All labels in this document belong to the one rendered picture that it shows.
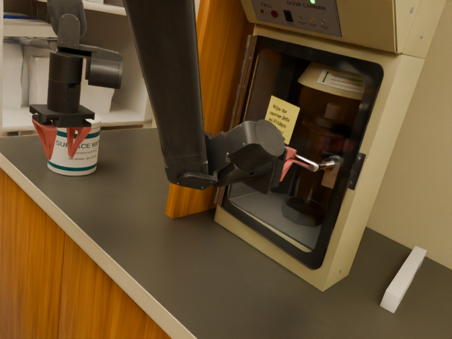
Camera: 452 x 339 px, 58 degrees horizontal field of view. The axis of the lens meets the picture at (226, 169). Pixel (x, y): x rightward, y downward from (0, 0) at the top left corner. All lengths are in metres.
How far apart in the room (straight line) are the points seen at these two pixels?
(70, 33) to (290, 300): 0.62
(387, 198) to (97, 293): 0.80
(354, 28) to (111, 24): 1.56
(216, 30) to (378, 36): 0.34
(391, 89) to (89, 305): 0.78
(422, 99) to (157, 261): 0.77
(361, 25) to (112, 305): 0.72
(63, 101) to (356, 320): 0.67
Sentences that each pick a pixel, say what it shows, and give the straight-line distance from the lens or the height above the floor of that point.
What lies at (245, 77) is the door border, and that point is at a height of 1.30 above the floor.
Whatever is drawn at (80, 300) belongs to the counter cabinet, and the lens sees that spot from 1.08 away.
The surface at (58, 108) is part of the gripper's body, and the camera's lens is 0.82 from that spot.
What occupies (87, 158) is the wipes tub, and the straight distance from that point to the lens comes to 1.16.
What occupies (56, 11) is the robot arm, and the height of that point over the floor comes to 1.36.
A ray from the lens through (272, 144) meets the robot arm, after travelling 0.56.
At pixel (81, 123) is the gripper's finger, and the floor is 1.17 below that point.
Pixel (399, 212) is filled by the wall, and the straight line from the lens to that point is 1.23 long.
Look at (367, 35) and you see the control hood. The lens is 0.73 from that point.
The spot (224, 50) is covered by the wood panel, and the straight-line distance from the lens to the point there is 0.93.
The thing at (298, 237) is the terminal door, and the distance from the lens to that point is 0.83.
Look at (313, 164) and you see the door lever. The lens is 0.72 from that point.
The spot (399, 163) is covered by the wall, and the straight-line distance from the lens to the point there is 1.21.
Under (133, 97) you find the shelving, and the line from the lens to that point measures 1.98.
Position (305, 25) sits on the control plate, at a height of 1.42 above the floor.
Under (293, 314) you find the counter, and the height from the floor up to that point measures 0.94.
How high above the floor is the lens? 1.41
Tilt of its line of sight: 20 degrees down
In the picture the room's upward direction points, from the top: 12 degrees clockwise
